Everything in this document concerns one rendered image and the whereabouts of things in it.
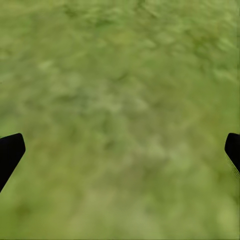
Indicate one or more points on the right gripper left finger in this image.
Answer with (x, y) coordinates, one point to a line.
(12, 149)

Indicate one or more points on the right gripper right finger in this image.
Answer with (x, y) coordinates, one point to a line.
(232, 149)

